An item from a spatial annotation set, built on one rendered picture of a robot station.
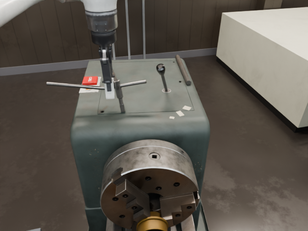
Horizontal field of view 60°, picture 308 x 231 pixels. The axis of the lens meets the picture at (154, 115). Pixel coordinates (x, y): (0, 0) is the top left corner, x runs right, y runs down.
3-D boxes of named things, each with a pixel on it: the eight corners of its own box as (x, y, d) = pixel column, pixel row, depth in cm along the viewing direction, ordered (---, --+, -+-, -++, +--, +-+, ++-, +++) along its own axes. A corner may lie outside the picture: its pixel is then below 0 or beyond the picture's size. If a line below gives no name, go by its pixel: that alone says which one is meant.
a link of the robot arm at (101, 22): (82, 13, 73) (85, 35, 76) (116, 12, 73) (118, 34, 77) (86, 5, 80) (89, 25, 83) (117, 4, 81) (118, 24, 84)
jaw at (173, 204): (158, 188, 85) (195, 182, 85) (160, 198, 88) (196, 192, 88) (161, 219, 76) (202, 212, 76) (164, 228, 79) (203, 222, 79)
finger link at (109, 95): (112, 79, 89) (112, 80, 89) (114, 97, 93) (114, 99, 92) (104, 80, 89) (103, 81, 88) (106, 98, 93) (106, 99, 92)
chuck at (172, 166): (102, 209, 99) (101, 145, 81) (186, 209, 102) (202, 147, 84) (100, 232, 91) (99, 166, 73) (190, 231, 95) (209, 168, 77)
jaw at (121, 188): (138, 194, 86) (112, 175, 80) (150, 186, 84) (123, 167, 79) (139, 225, 77) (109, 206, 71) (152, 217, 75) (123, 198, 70)
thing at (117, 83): (126, 109, 96) (119, 79, 91) (126, 112, 94) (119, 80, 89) (120, 110, 96) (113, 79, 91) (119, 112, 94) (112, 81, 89)
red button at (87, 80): (84, 80, 117) (83, 76, 115) (98, 79, 117) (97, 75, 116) (82, 87, 112) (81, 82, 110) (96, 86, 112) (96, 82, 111)
